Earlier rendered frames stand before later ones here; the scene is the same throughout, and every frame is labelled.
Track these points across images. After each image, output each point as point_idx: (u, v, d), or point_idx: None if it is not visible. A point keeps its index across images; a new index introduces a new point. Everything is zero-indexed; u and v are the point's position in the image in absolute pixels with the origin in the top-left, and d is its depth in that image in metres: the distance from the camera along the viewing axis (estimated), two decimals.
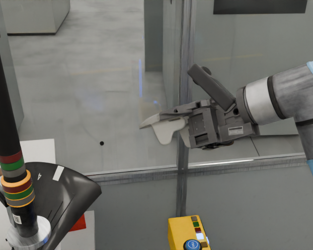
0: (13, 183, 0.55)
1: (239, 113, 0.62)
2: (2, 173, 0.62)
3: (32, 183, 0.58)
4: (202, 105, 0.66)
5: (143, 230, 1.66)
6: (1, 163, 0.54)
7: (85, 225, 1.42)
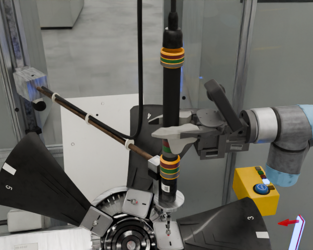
0: (171, 161, 0.79)
1: (249, 141, 0.77)
2: (151, 156, 0.85)
3: None
4: (222, 131, 0.74)
5: (194, 192, 1.82)
6: (165, 147, 0.77)
7: None
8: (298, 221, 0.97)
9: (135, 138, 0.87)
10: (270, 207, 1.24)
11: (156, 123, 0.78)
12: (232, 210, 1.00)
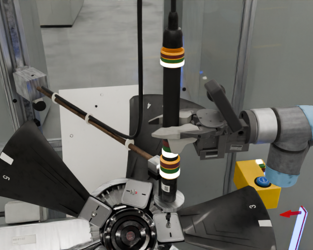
0: (171, 161, 0.79)
1: (249, 141, 0.77)
2: (151, 156, 0.85)
3: None
4: (222, 131, 0.75)
5: (195, 188, 1.80)
6: (165, 147, 0.77)
7: None
8: (300, 213, 0.95)
9: (135, 138, 0.87)
10: (272, 200, 1.22)
11: (156, 123, 0.78)
12: (234, 199, 0.98)
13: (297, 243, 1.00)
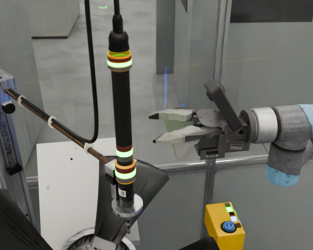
0: (125, 166, 0.77)
1: (249, 140, 0.77)
2: (108, 160, 0.84)
3: None
4: (222, 131, 0.74)
5: (174, 218, 1.89)
6: (118, 152, 0.76)
7: None
8: None
9: (93, 142, 0.86)
10: (237, 243, 1.31)
11: (156, 118, 0.80)
12: None
13: None
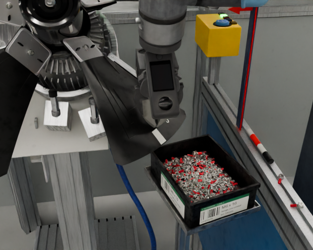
0: None
1: None
2: None
3: None
4: (180, 74, 0.67)
5: None
6: None
7: None
8: (252, 8, 0.85)
9: None
10: (232, 43, 1.12)
11: (155, 121, 0.76)
12: None
13: (250, 51, 0.89)
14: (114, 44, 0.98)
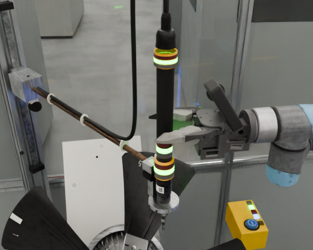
0: (165, 162, 0.78)
1: (249, 140, 0.77)
2: (145, 157, 0.85)
3: None
4: (222, 131, 0.74)
5: (190, 217, 1.90)
6: (159, 148, 0.77)
7: None
8: None
9: (129, 139, 0.86)
10: (260, 241, 1.32)
11: (156, 118, 0.80)
12: None
13: None
14: None
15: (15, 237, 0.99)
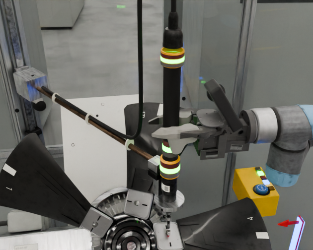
0: (171, 161, 0.79)
1: (249, 141, 0.77)
2: (151, 156, 0.85)
3: None
4: (222, 131, 0.74)
5: (194, 193, 1.82)
6: (165, 147, 0.77)
7: None
8: (298, 222, 0.97)
9: (135, 138, 0.87)
10: (270, 207, 1.24)
11: (156, 123, 0.78)
12: None
13: None
14: None
15: (8, 191, 0.92)
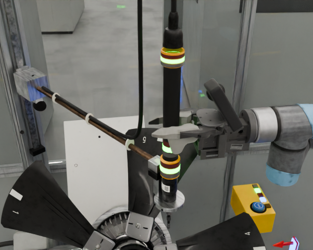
0: (172, 161, 0.79)
1: (249, 140, 0.77)
2: (151, 156, 0.85)
3: None
4: (222, 131, 0.74)
5: (193, 205, 1.86)
6: (166, 147, 0.77)
7: None
8: (292, 243, 1.01)
9: (135, 138, 0.87)
10: (267, 224, 1.28)
11: (156, 123, 0.78)
12: None
13: None
14: None
15: (15, 215, 0.96)
